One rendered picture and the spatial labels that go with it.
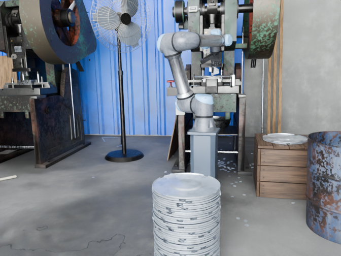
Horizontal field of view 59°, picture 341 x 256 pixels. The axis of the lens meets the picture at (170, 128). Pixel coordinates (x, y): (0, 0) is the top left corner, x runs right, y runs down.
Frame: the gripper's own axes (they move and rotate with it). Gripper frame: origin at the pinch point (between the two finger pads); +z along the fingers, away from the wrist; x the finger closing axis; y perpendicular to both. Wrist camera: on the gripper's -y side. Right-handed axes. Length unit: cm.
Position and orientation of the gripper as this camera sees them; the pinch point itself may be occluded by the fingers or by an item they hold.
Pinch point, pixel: (211, 75)
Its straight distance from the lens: 242.5
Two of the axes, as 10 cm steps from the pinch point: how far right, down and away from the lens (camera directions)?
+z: 0.6, 8.1, 5.8
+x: 1.0, -5.8, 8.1
